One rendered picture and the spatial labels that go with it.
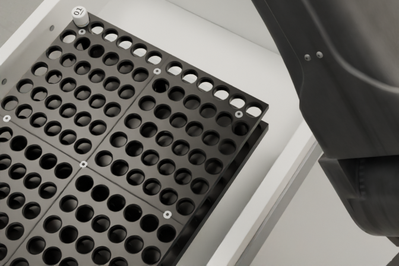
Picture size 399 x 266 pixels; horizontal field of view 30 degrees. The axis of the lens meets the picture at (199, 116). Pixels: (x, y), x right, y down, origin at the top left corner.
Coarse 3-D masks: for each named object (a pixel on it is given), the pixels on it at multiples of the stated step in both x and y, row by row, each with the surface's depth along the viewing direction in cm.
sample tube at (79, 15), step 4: (76, 8) 59; (80, 8) 59; (84, 8) 59; (72, 12) 59; (76, 12) 59; (80, 12) 59; (84, 12) 59; (72, 16) 59; (76, 16) 59; (80, 16) 59; (84, 16) 59; (76, 20) 59; (80, 20) 59; (84, 20) 59; (88, 20) 60; (76, 24) 60; (80, 24) 59; (84, 24) 59; (92, 32) 61
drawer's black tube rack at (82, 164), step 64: (64, 64) 61; (128, 64) 58; (0, 128) 55; (64, 128) 55; (128, 128) 55; (192, 128) 58; (256, 128) 58; (0, 192) 56; (64, 192) 52; (128, 192) 52; (192, 192) 52; (0, 256) 54; (64, 256) 50; (128, 256) 50
